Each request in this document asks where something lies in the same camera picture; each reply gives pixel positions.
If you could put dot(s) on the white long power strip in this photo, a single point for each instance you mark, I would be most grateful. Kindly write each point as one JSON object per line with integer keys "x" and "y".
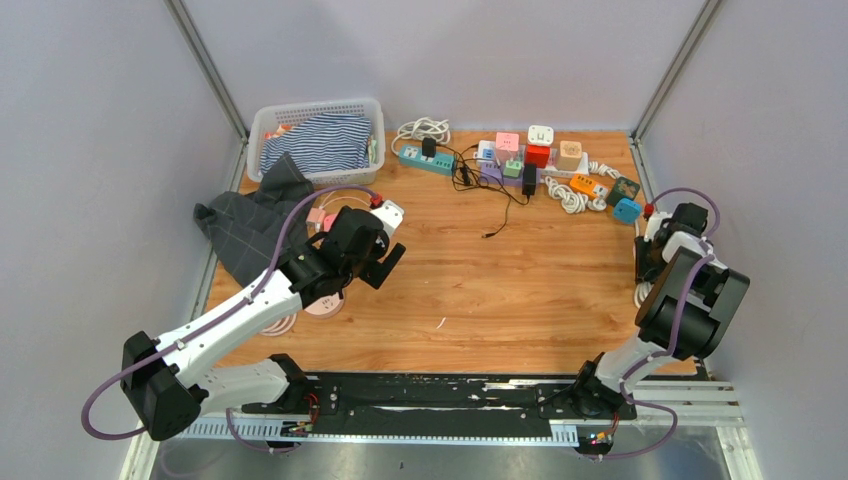
{"x": 549, "y": 170}

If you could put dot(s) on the purple power strip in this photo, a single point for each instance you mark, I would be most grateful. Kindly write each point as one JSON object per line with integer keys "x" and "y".
{"x": 493, "y": 173}

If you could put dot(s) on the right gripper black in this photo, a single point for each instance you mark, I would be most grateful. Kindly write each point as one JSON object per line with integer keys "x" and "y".
{"x": 643, "y": 272}

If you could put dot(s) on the dark grey checked cloth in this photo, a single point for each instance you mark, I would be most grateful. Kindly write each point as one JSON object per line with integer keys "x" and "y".
{"x": 243, "y": 229}

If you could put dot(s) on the black charger on teal strip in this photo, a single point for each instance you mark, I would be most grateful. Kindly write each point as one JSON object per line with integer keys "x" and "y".
{"x": 428, "y": 147}

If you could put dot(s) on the teal power strip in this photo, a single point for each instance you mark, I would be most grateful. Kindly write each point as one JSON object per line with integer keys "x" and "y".
{"x": 439, "y": 163}

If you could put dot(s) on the tan cube socket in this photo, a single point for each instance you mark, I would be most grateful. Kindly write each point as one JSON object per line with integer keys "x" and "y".
{"x": 570, "y": 155}

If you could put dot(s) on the pink cube socket back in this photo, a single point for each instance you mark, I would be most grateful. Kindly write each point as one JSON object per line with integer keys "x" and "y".
{"x": 506, "y": 146}

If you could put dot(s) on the white plastic basket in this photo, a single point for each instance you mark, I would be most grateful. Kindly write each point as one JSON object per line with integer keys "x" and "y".
{"x": 272, "y": 121}

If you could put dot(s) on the black power adapter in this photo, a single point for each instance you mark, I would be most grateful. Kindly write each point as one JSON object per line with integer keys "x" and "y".
{"x": 529, "y": 180}

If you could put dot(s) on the orange power strip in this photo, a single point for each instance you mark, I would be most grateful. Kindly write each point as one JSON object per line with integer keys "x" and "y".
{"x": 589, "y": 187}

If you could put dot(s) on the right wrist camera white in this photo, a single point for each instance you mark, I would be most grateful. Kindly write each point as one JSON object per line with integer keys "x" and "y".
{"x": 654, "y": 223}

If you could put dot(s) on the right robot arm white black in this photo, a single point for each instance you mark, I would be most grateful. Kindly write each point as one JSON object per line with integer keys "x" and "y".
{"x": 692, "y": 300}

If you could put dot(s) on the light pink usb charger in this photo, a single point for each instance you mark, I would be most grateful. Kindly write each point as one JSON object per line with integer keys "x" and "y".
{"x": 315, "y": 218}

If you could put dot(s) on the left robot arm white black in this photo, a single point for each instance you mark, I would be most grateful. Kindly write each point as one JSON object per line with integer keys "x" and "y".
{"x": 178, "y": 380}

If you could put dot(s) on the green small adapter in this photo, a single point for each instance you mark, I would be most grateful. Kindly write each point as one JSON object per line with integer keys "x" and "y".
{"x": 512, "y": 169}

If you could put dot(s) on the blue white striped cloth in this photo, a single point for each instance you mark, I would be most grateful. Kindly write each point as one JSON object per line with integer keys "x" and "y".
{"x": 326, "y": 142}

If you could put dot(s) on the red cube socket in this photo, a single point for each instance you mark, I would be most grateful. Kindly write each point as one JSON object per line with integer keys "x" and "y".
{"x": 537, "y": 155}

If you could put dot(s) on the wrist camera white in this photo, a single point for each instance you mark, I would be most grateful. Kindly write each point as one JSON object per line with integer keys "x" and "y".
{"x": 390, "y": 214}
{"x": 654, "y": 223}

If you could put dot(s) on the dark green cube socket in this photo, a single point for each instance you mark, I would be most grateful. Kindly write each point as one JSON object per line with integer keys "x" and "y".
{"x": 622, "y": 188}

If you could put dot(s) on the blue cube socket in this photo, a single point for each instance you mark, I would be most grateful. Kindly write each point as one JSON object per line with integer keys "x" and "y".
{"x": 627, "y": 211}

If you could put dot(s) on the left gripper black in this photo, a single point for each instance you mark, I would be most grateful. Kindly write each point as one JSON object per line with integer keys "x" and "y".
{"x": 375, "y": 271}

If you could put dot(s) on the round pink power strip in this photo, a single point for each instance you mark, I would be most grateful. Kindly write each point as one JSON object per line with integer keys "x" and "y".
{"x": 326, "y": 306}

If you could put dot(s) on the pink cube adapter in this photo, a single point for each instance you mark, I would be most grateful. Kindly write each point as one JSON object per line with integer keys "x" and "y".
{"x": 328, "y": 222}

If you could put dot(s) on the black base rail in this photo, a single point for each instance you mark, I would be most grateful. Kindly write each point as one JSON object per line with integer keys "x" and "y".
{"x": 423, "y": 407}

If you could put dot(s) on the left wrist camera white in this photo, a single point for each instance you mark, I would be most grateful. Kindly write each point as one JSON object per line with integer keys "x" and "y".
{"x": 390, "y": 214}

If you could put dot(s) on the white cube socket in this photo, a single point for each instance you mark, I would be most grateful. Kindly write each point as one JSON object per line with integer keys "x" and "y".
{"x": 540, "y": 135}

